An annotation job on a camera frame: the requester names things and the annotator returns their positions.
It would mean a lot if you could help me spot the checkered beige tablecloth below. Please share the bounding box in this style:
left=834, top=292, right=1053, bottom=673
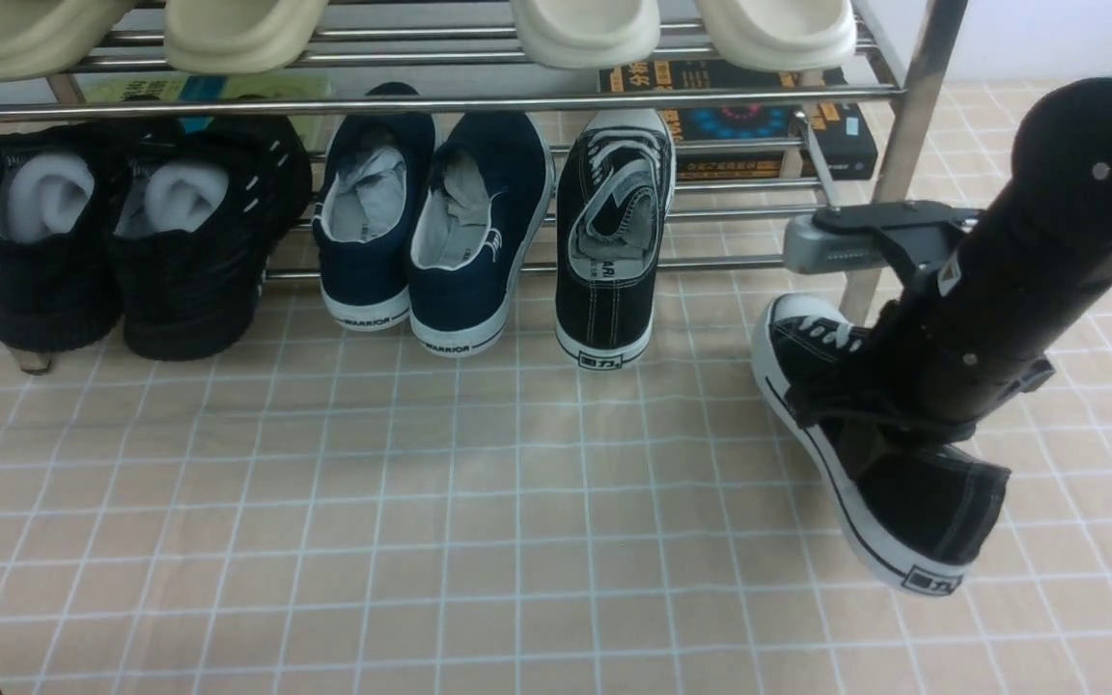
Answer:
left=0, top=81, right=1112, bottom=695

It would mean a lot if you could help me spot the far-left olive foam slipper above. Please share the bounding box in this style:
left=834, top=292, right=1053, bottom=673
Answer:
left=0, top=1, right=136, bottom=83

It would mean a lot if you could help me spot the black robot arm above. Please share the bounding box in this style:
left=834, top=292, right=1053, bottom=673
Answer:
left=785, top=76, right=1112, bottom=441

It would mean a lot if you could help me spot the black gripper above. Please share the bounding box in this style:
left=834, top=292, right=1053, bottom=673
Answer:
left=786, top=259, right=1058, bottom=447

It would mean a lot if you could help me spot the left black knit sneaker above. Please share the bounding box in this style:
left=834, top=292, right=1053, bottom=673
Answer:
left=0, top=123, right=127, bottom=353

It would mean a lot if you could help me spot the navy canvas shoe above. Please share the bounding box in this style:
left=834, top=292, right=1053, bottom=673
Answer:
left=407, top=111, right=555, bottom=359
left=312, top=113, right=440, bottom=332

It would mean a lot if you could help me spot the black knit sneaker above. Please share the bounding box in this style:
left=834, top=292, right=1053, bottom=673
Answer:
left=105, top=115, right=312, bottom=363
left=0, top=123, right=127, bottom=353

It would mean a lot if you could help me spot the green book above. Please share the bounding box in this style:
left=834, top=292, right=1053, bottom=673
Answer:
left=85, top=71, right=334, bottom=143

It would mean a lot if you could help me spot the left navy canvas shoe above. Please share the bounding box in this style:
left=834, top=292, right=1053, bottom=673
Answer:
left=312, top=113, right=440, bottom=332

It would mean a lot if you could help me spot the black book with orange text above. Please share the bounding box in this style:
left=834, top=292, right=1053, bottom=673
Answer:
left=598, top=59, right=878, bottom=181

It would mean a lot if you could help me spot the right black knit sneaker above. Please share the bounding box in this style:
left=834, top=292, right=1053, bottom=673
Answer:
left=105, top=115, right=312, bottom=363

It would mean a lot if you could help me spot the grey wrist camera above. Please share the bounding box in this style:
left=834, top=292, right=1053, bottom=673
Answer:
left=783, top=201, right=987, bottom=291

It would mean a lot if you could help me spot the right cream foam slipper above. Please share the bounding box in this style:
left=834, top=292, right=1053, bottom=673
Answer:
left=696, top=1, right=857, bottom=73

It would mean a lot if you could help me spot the right navy canvas shoe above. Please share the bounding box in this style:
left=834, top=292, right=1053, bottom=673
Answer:
left=407, top=111, right=555, bottom=359

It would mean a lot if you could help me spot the black laced canvas sneaker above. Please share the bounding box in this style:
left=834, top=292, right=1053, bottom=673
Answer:
left=555, top=109, right=677, bottom=373
left=751, top=292, right=1010, bottom=597

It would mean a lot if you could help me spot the left cream foam slipper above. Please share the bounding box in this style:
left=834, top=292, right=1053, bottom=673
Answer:
left=512, top=1, right=661, bottom=70

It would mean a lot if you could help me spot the metal shoe rack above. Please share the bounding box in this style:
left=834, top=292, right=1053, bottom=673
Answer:
left=0, top=0, right=969, bottom=375

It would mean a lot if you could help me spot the cream foam slipper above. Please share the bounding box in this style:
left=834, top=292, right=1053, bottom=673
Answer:
left=696, top=1, right=857, bottom=73
left=512, top=1, right=661, bottom=70

